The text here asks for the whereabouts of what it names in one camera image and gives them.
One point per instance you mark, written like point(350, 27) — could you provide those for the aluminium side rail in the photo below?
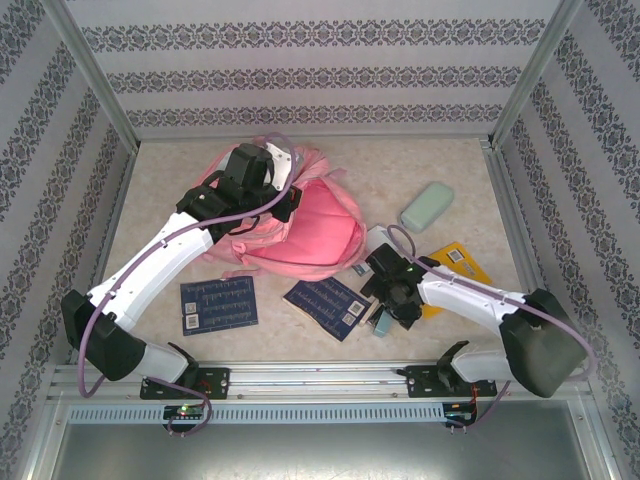
point(103, 250)
point(511, 200)

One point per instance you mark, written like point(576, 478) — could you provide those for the grey metal panel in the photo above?
point(320, 450)

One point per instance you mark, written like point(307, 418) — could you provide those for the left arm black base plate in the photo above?
point(217, 382)

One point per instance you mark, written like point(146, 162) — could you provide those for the yellow book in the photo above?
point(440, 257)

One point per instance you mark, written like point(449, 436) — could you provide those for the aluminium frame post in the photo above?
point(536, 75)
point(96, 75)

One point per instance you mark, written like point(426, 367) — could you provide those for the pink student backpack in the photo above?
point(325, 225)

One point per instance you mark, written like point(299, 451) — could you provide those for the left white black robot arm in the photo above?
point(150, 270)

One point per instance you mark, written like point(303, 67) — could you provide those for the navy notebook tan page edge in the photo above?
point(320, 305)

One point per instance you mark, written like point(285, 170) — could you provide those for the navy notebook two white labels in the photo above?
point(225, 305)

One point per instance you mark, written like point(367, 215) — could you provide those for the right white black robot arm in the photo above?
point(465, 295)

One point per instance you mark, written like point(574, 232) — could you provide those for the mint green pencil case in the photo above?
point(427, 207)

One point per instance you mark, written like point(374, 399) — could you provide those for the aluminium mounting rail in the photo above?
point(320, 380)

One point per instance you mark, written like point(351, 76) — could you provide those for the white teal stapler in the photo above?
point(385, 327)

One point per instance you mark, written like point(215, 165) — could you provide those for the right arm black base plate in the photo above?
point(417, 382)

